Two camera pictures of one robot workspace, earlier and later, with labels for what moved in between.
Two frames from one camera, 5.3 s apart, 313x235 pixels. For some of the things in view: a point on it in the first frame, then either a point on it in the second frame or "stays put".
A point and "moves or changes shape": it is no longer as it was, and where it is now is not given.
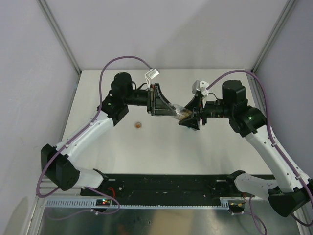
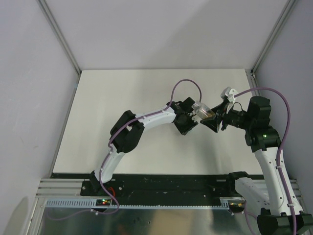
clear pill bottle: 182,113 moves or changes shape
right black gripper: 195,105 -> 214,123
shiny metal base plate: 89,221 stays put
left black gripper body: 149,99 -> 186,124
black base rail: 164,186 stays put
